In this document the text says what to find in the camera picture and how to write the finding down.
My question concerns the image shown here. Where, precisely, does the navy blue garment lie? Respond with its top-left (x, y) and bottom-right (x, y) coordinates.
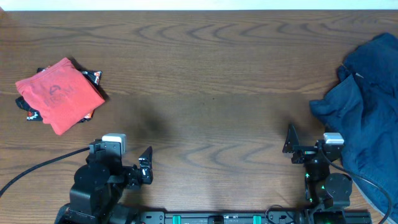
top-left (309, 33), bottom-right (397, 223)

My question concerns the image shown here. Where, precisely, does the orange printed t-shirt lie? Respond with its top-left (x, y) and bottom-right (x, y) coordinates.
top-left (16, 58), bottom-right (105, 135)

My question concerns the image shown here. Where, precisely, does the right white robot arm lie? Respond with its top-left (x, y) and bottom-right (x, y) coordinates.
top-left (282, 124), bottom-right (353, 223)

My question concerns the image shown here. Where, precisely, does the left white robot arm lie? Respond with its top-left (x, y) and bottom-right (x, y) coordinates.
top-left (55, 139), bottom-right (154, 224)

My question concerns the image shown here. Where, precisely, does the black printed folded t-shirt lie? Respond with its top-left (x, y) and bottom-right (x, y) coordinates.
top-left (15, 70), bottom-right (103, 123)

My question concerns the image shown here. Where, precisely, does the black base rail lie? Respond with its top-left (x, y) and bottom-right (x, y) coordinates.
top-left (139, 210), bottom-right (372, 224)

